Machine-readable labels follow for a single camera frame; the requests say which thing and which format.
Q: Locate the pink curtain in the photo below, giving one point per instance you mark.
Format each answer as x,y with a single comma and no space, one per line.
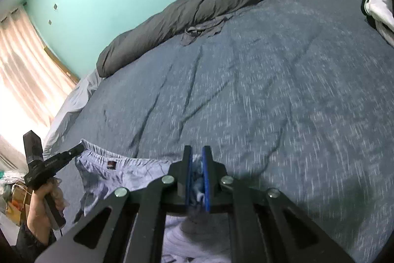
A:
24,65

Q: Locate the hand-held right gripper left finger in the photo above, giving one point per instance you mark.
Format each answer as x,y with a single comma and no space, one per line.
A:
188,176

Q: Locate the cardboard box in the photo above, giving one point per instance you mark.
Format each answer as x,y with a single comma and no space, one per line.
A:
18,198

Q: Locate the person's left hand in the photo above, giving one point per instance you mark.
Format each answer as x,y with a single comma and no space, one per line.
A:
38,213

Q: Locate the blue heathered bed sheet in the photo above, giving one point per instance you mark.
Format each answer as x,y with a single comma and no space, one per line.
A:
261,96

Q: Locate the crumpled grey cloth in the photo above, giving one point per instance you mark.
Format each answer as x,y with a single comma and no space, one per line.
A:
190,35

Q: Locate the stack of folded clothes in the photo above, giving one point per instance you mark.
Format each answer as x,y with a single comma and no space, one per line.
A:
380,7

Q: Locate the person's left forearm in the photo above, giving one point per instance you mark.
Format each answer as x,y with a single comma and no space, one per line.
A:
30,243

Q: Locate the blue plaid shorts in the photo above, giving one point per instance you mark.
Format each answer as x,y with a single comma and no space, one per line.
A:
123,170

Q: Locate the wooden window frame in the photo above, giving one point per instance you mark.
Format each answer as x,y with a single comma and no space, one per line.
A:
61,64

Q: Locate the light grey crumpled sheet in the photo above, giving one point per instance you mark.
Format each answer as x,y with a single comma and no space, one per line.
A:
74,102

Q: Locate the dark grey rolled duvet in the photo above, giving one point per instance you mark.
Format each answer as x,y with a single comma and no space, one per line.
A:
215,1

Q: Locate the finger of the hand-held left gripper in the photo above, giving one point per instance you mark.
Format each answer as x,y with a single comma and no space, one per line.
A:
75,150

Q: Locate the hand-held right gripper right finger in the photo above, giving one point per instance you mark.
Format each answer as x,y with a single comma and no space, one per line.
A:
205,179

